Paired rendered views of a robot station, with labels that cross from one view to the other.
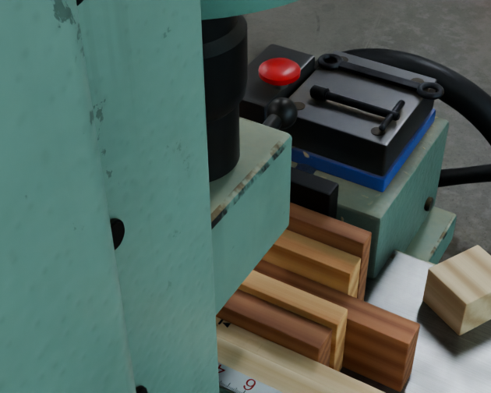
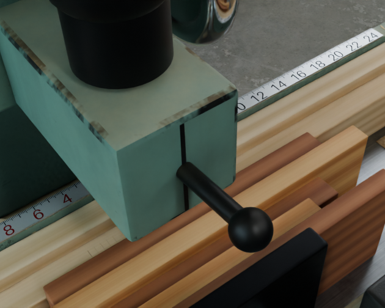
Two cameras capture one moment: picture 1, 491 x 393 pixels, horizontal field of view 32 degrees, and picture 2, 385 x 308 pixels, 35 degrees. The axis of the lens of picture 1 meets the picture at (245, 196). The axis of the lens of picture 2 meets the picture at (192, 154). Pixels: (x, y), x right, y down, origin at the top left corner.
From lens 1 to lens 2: 0.52 m
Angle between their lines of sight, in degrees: 75
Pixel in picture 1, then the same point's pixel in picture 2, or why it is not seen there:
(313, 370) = (40, 288)
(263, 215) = (86, 159)
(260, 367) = (57, 236)
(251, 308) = (124, 250)
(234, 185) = (63, 80)
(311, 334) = (61, 286)
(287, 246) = (167, 292)
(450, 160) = not seen: outside the picture
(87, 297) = not seen: outside the picture
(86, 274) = not seen: outside the picture
